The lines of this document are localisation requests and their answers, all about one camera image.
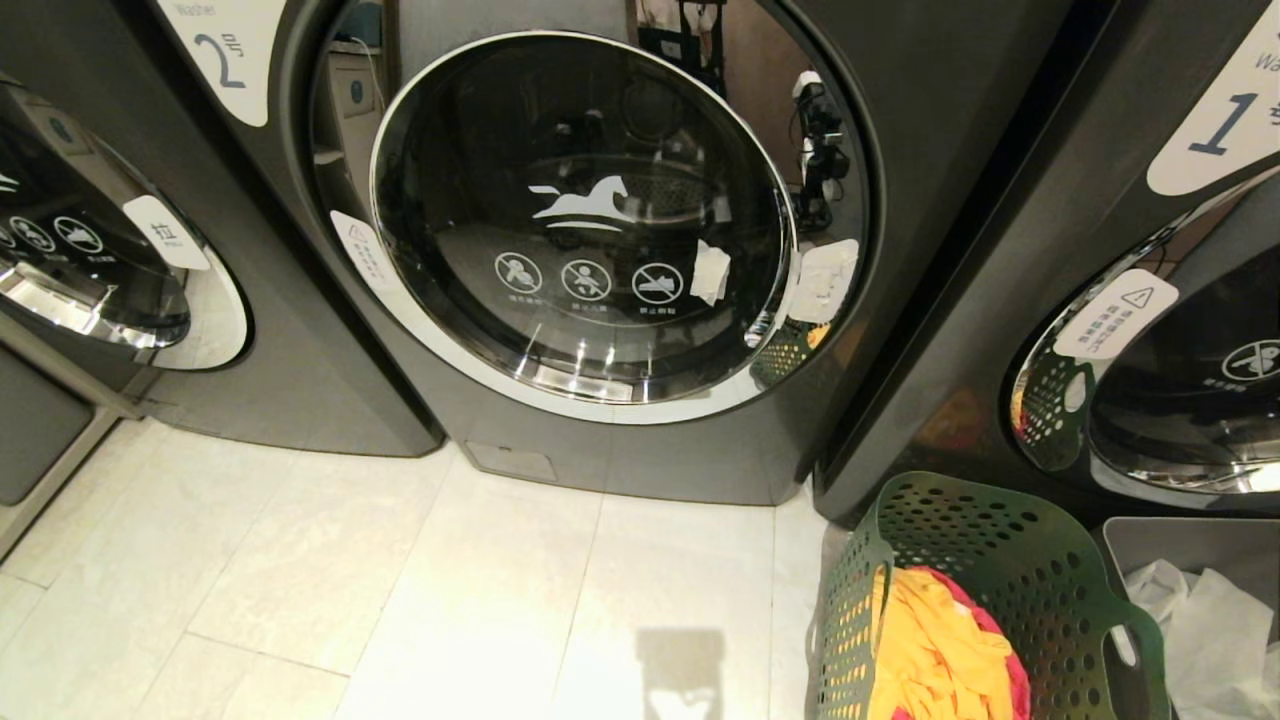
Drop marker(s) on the round glass washer door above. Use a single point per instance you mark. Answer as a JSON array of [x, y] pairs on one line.
[[90, 270], [600, 140], [1180, 400]]

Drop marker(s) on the green perforated laundry basket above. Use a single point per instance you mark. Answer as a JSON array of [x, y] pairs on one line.
[[1040, 560]]

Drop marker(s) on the dark grey washing machine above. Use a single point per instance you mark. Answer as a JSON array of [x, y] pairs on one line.
[[640, 455], [290, 370], [1010, 250]]

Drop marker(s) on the yellow garment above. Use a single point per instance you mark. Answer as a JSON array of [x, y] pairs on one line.
[[930, 650]]

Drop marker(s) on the red garment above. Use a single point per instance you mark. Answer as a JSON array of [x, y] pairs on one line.
[[1008, 660]]

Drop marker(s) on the grey plastic bin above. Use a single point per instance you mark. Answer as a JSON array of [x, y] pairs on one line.
[[1200, 540]]

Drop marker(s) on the white plastic bag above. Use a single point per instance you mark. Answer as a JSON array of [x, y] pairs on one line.
[[1215, 625]]

